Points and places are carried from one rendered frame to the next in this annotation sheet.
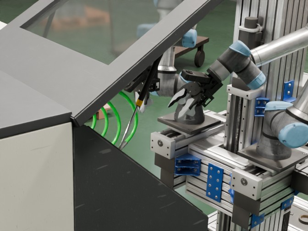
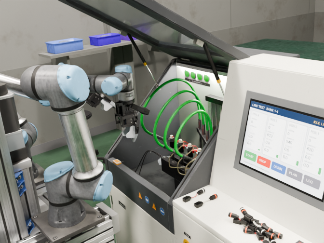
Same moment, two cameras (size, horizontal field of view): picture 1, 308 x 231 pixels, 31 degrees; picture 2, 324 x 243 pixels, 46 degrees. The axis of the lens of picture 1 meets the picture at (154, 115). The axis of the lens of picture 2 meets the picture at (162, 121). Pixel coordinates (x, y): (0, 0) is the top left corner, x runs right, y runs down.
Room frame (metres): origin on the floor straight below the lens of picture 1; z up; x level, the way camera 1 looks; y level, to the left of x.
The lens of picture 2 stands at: (3.81, 0.41, 1.90)
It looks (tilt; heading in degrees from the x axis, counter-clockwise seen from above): 20 degrees down; 187
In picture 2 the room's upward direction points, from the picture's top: 4 degrees counter-clockwise
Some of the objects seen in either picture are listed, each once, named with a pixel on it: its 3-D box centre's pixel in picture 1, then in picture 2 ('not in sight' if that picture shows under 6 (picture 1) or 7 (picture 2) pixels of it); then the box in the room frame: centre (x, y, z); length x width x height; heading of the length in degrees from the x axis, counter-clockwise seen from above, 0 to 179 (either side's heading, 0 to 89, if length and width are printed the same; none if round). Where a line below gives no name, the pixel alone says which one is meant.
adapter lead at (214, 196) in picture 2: not in sight; (206, 200); (2.35, 0.38, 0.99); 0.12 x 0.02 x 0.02; 132
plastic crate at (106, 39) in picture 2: not in sight; (105, 39); (-0.80, -0.81, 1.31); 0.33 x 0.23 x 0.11; 135
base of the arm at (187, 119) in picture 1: (189, 109); (65, 206); (2.54, -0.17, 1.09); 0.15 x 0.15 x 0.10
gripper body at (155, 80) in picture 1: (146, 77); (126, 112); (2.19, 0.04, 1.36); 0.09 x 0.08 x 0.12; 130
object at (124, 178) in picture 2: not in sight; (138, 189); (2.04, 0.02, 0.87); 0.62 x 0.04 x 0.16; 40
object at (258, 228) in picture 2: not in sight; (253, 224); (2.55, 0.57, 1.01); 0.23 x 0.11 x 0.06; 40
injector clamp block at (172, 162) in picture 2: not in sight; (186, 177); (1.98, 0.28, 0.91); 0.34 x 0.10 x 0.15; 40
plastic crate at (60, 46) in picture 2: not in sight; (64, 45); (-0.42, -1.19, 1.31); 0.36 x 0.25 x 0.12; 135
